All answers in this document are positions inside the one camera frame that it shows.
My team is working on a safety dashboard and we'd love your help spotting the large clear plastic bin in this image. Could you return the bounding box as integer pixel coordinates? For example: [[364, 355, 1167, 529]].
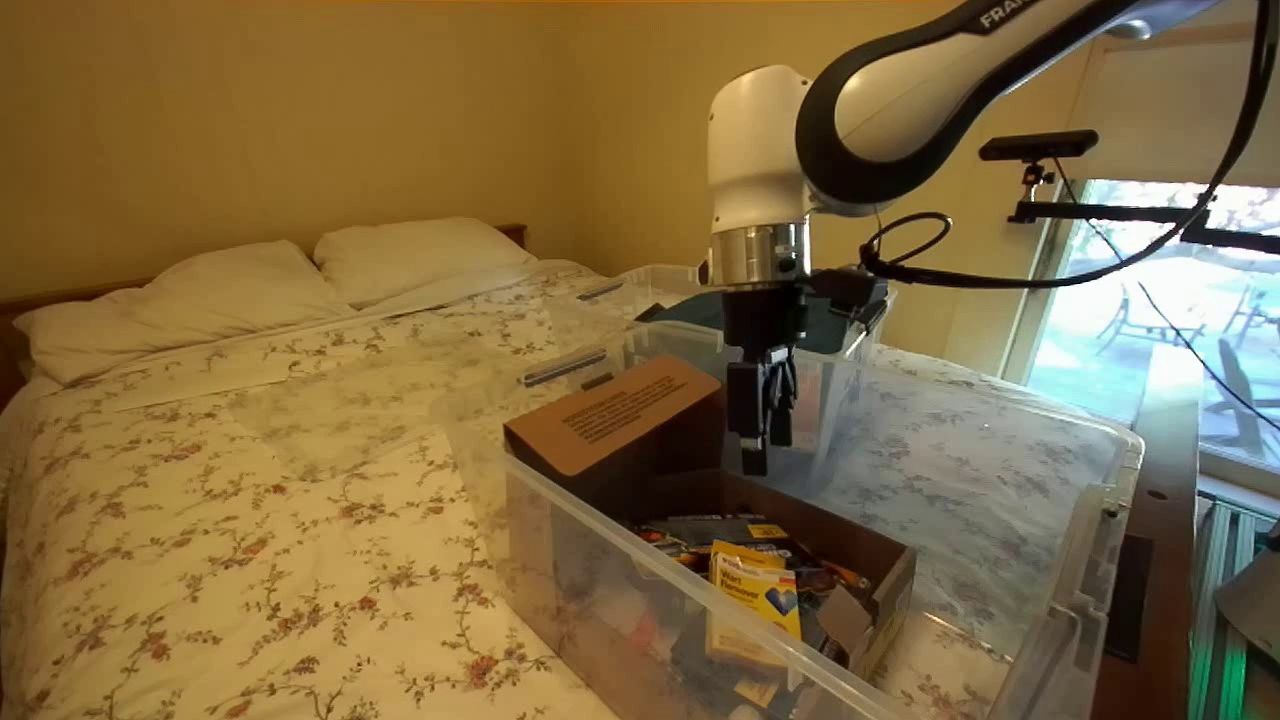
[[477, 348, 1144, 720]]

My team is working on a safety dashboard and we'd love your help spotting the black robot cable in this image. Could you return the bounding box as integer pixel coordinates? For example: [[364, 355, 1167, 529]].
[[857, 0, 1280, 431]]

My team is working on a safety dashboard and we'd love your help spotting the small clear plastic bin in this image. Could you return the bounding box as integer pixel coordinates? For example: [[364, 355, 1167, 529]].
[[627, 264, 891, 481]]

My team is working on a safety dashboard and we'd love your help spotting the window with white frame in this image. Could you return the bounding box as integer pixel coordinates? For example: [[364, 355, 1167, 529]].
[[1006, 185, 1280, 498]]

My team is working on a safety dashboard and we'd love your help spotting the dark teal cloth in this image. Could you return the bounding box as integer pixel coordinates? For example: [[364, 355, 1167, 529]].
[[644, 293, 888, 353]]

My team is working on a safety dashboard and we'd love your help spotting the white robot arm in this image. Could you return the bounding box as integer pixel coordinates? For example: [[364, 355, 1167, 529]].
[[704, 0, 1216, 475]]

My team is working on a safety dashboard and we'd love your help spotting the brown cardboard box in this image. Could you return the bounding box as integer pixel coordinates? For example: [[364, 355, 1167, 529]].
[[504, 355, 918, 674]]

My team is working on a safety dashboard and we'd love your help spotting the white pillow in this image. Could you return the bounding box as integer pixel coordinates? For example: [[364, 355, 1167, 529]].
[[311, 217, 529, 307], [15, 240, 352, 383]]

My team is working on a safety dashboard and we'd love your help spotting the right white pillow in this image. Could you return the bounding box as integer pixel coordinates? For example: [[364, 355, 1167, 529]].
[[311, 217, 529, 307]]

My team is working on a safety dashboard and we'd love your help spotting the left white pillow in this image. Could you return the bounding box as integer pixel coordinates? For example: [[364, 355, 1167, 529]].
[[15, 240, 352, 383]]

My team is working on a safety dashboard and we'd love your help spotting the floral bed duvet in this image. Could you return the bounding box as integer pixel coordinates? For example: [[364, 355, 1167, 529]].
[[5, 261, 682, 720]]

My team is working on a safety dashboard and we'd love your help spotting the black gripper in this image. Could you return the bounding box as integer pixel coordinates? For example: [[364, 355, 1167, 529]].
[[726, 274, 871, 475]]

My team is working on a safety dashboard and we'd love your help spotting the small yellow box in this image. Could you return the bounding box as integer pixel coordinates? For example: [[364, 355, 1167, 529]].
[[710, 541, 800, 636]]

